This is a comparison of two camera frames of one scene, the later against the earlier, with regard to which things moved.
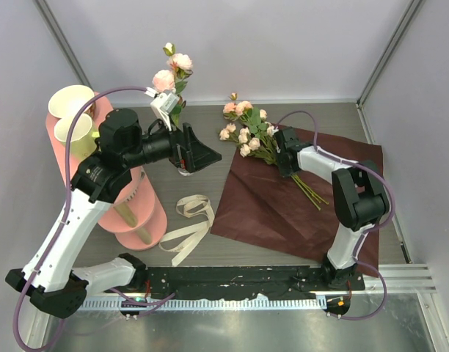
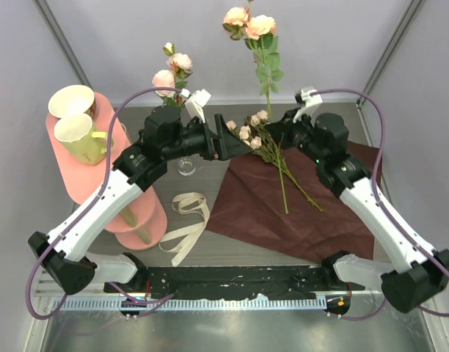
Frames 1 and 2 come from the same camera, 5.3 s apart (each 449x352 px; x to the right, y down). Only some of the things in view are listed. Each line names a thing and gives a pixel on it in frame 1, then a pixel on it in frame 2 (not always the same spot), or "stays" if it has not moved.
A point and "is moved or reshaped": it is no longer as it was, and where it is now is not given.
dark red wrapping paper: [296, 215] stays
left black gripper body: [163, 144] → [198, 141]
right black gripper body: [285, 171] → [298, 134]
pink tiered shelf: [136, 214] stays
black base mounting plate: [230, 281] stays
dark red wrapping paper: [257, 138] is moved or reshaped
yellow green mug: [83, 144] stays
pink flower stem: [174, 80] stays
